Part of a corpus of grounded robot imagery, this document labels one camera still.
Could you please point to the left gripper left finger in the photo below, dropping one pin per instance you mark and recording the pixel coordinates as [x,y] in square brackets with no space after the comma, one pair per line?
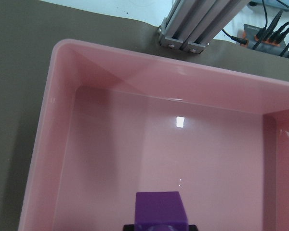
[128,227]

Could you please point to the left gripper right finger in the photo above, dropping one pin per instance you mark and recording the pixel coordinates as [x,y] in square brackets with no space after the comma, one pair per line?
[192,227]

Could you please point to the purple block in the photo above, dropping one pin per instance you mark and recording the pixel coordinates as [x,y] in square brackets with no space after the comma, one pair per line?
[159,211]

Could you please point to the pink plastic box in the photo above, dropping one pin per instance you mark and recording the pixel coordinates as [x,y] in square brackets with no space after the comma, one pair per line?
[115,122]

